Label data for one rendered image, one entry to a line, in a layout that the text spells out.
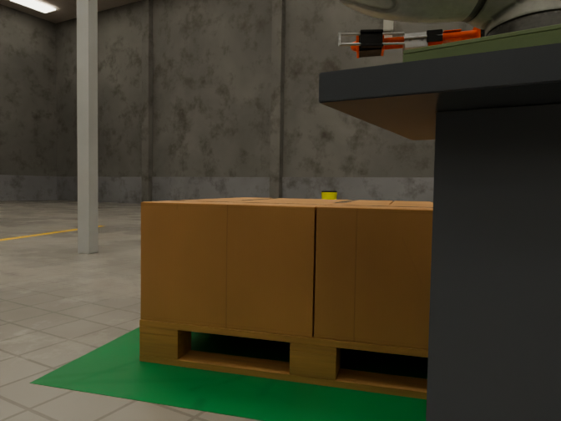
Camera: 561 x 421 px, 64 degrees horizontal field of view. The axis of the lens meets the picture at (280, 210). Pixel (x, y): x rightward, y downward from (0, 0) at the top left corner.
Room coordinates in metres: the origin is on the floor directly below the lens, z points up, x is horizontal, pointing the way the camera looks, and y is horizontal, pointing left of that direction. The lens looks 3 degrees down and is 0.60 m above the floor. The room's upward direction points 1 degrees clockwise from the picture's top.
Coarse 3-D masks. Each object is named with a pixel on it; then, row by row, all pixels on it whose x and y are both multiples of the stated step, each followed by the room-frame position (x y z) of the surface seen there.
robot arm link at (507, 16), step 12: (492, 0) 0.66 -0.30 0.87; (504, 0) 0.65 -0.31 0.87; (516, 0) 0.65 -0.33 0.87; (528, 0) 0.64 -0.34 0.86; (540, 0) 0.63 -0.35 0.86; (552, 0) 0.63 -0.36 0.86; (480, 12) 0.68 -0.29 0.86; (492, 12) 0.67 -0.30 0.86; (504, 12) 0.67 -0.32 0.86; (516, 12) 0.65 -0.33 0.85; (528, 12) 0.64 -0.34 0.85; (540, 12) 0.63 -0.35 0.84; (480, 24) 0.71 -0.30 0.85; (492, 24) 0.69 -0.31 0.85
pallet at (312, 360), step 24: (144, 336) 1.51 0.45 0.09; (168, 336) 1.49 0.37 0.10; (240, 336) 1.42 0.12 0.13; (264, 336) 1.40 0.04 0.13; (288, 336) 1.38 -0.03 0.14; (144, 360) 1.51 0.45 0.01; (168, 360) 1.49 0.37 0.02; (192, 360) 1.48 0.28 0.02; (216, 360) 1.48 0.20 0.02; (240, 360) 1.48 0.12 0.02; (264, 360) 1.49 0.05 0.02; (312, 360) 1.36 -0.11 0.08; (336, 360) 1.35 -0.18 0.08; (336, 384) 1.34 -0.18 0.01; (360, 384) 1.32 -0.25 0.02; (384, 384) 1.31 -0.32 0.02; (408, 384) 1.32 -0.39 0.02
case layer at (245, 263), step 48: (144, 240) 1.51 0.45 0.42; (192, 240) 1.47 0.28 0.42; (240, 240) 1.42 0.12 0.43; (288, 240) 1.38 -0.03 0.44; (336, 240) 1.34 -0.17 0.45; (384, 240) 1.30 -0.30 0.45; (144, 288) 1.51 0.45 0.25; (192, 288) 1.47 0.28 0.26; (240, 288) 1.42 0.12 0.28; (288, 288) 1.38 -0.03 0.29; (336, 288) 1.34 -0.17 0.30; (384, 288) 1.30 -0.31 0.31; (336, 336) 1.34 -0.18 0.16; (384, 336) 1.30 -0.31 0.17
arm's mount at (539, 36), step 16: (512, 32) 0.56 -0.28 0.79; (528, 32) 0.55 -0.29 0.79; (544, 32) 0.54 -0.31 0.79; (560, 32) 0.54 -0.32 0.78; (416, 48) 0.62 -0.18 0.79; (432, 48) 0.61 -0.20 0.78; (448, 48) 0.60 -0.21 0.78; (464, 48) 0.59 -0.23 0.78; (480, 48) 0.58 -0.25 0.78; (496, 48) 0.57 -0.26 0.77; (512, 48) 0.56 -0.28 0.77
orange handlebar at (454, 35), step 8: (448, 32) 1.38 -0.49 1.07; (456, 32) 1.37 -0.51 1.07; (464, 32) 1.36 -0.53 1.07; (472, 32) 1.36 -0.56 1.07; (384, 40) 1.40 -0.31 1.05; (392, 40) 1.40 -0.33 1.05; (400, 40) 1.39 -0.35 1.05; (448, 40) 1.37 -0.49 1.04; (456, 40) 1.37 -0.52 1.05; (352, 48) 1.44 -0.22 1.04; (392, 48) 1.45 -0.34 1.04
